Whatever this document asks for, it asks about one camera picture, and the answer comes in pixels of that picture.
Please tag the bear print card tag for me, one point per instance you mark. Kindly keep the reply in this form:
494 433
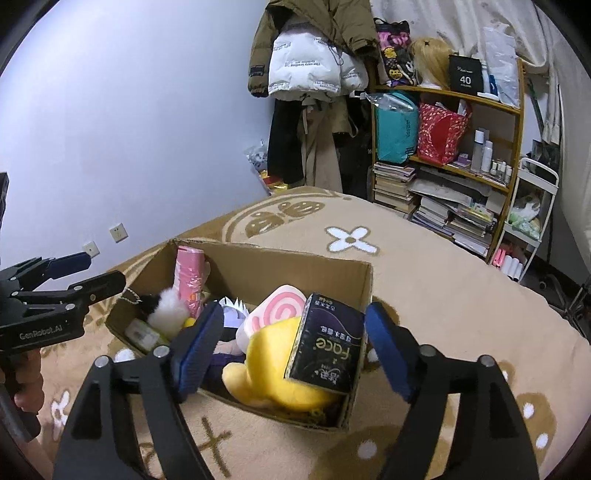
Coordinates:
143 336

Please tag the pink swirl roll plush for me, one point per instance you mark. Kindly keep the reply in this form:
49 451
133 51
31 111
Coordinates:
284 303

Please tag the red shopping bag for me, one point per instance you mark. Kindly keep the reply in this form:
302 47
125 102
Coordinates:
440 133

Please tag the cardboard box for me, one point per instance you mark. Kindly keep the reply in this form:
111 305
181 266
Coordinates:
247 272

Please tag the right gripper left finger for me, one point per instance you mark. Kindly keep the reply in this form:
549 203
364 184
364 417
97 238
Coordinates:
99 440

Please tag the olive brown coat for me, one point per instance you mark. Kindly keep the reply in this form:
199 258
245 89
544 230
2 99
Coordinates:
348 24

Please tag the black box with 40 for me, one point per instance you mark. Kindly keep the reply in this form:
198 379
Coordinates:
466 75

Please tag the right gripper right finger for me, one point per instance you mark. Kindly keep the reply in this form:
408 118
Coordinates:
490 441

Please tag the stack of books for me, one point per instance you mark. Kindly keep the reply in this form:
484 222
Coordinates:
392 187

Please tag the white fluffy sheep plush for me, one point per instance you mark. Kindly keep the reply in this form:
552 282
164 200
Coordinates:
165 312

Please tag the beige trench coat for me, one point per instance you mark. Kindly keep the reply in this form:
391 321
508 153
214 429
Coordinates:
319 123

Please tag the black patterned tote bag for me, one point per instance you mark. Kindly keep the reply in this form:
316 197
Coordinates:
395 41

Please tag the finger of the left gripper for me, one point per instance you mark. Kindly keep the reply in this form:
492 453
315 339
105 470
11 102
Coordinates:
87 288
30 274

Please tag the wall socket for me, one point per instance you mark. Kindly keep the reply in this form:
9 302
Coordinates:
91 249
118 233

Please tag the teal shopping bag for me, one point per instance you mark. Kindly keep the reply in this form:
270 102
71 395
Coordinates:
397 127

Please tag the black face tissue pack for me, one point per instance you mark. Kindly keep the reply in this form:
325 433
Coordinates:
328 345

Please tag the person's left hand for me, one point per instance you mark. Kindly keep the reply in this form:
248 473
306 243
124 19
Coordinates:
30 397

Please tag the pink plastic package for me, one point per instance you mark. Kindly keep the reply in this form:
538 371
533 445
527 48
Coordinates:
190 274

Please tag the yellow plush toy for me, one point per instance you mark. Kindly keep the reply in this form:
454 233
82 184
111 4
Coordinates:
259 381

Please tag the upper wall socket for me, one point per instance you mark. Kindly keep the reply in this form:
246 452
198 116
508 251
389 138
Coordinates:
118 233

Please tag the white puffer jacket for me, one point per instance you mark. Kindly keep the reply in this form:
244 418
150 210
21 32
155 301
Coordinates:
305 66

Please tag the blonde wig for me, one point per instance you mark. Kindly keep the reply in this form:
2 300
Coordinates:
432 62

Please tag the lower wall socket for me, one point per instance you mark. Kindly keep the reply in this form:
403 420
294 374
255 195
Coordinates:
91 249

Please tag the white metal cart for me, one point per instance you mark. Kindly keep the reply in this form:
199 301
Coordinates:
524 225

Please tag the wooden shelf unit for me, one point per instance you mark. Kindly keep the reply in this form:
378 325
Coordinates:
466 200

